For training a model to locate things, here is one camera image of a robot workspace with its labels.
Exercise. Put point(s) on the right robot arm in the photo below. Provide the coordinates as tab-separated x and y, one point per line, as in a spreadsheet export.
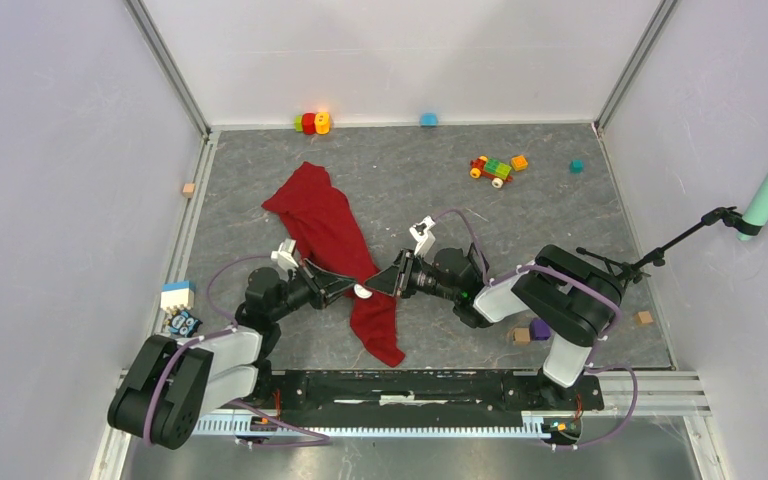
576	299

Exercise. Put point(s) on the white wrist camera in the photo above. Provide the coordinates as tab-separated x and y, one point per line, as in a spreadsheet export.
285	256
422	234

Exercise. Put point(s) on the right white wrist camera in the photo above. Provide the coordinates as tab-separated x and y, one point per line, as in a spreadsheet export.
422	234

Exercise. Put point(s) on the green red orange toy stack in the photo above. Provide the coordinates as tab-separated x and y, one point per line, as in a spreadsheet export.
311	123

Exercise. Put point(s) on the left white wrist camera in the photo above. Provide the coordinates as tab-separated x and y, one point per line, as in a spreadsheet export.
285	256

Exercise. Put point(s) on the blue owl toy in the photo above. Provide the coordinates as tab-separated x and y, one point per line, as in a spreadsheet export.
183	324

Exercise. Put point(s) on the orange toy brick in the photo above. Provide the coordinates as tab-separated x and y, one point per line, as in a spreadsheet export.
519	163

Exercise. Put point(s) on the tan wooden cube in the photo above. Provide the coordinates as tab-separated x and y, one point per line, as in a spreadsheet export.
521	336

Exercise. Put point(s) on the teal cube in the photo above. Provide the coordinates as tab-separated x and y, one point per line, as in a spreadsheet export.
576	166

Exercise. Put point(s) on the blue white block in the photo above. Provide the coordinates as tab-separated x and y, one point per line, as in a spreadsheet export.
177	296

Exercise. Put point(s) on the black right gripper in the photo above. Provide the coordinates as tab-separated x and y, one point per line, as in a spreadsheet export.
387	281

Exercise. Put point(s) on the black mini tripod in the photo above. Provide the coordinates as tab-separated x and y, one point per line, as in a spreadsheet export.
627	273

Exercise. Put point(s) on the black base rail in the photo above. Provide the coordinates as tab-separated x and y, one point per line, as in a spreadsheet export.
419	398

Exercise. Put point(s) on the small wooden cube on rail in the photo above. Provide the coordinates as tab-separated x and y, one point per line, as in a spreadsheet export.
188	190

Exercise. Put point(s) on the colourful toy brick car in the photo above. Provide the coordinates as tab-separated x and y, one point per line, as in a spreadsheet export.
498	172

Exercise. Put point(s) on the purple cube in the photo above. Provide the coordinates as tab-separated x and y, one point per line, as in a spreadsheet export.
539	330

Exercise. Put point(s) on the tan cube near tripod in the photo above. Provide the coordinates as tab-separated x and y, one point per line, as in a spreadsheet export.
644	318

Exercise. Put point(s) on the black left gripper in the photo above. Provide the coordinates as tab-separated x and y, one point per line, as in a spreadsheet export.
322	284

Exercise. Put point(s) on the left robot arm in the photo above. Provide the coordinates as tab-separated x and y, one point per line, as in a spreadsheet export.
172	383

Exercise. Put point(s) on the red garment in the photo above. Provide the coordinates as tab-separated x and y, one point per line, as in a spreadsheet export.
318	216

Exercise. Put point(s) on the blue dome block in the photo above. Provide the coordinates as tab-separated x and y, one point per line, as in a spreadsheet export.
428	120

